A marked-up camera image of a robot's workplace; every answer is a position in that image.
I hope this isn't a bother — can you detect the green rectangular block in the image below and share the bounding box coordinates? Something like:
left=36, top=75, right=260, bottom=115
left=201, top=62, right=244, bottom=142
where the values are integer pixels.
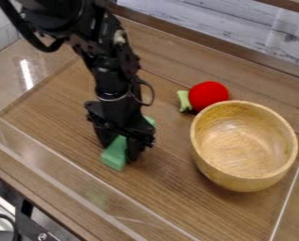
left=100, top=116, right=156, bottom=171

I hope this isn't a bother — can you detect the black cable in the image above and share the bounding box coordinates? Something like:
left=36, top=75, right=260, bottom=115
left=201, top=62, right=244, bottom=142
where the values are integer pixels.
left=0, top=0, right=69, bottom=54

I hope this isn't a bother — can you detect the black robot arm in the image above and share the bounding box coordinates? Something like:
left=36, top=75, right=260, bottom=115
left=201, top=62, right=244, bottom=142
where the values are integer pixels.
left=17, top=0, right=155, bottom=161

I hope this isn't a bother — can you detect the black table leg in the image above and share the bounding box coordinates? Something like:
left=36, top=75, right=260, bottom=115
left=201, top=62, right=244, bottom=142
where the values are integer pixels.
left=20, top=200, right=33, bottom=217

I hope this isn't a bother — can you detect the brown wooden bowl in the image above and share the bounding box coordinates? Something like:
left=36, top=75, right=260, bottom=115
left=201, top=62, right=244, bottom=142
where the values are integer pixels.
left=189, top=101, right=299, bottom=192

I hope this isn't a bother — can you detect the black device under table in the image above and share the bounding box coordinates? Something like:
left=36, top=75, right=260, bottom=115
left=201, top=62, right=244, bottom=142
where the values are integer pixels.
left=0, top=214, right=59, bottom=241

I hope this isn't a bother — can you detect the red plush tomato toy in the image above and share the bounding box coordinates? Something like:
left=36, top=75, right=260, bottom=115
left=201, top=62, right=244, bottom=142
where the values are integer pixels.
left=177, top=81, right=229, bottom=112

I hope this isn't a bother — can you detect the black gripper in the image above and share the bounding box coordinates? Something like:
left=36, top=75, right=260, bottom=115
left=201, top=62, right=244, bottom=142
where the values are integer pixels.
left=84, top=100, right=145, bottom=163

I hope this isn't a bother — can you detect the clear acrylic tray wall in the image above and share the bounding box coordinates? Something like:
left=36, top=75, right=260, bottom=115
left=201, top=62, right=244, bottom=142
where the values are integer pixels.
left=0, top=117, right=200, bottom=241

